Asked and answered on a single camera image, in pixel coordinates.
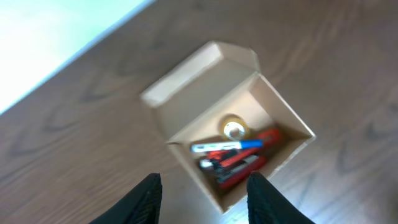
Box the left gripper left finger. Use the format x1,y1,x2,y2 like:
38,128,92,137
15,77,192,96
90,173,162,224

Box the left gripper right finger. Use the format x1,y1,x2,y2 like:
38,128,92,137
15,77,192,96
247,171,314,224

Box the red black stapler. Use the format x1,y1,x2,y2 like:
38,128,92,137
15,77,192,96
217,155,267,190

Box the red utility knife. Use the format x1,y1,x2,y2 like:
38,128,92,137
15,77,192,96
206,128,284,170

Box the blue whiteboard marker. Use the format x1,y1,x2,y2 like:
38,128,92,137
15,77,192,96
191,139,263,153

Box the yellow tape roll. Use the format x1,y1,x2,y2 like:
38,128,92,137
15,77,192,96
218,114,251,141

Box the cardboard box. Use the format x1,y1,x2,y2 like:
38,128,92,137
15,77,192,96
141,41,315,212

